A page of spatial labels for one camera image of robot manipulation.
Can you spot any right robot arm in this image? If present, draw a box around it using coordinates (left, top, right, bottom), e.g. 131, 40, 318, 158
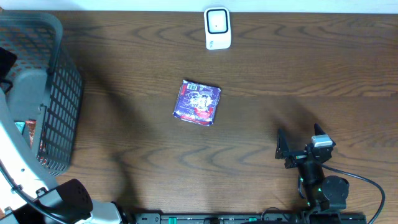
275, 124, 349, 223

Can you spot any white barcode scanner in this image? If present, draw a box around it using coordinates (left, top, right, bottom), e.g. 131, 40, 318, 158
203, 7, 232, 50

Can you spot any grey plastic mesh basket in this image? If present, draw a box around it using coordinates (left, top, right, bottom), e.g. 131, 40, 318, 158
1, 12, 84, 177

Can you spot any teal snack packet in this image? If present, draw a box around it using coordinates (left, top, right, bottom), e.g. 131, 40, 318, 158
14, 121, 25, 134

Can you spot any purple snack packet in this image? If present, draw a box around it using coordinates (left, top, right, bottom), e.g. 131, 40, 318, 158
173, 80, 221, 126

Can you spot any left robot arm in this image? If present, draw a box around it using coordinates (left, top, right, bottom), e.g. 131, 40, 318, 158
1, 46, 127, 223

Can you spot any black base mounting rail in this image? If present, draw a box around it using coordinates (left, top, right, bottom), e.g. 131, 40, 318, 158
133, 212, 367, 224

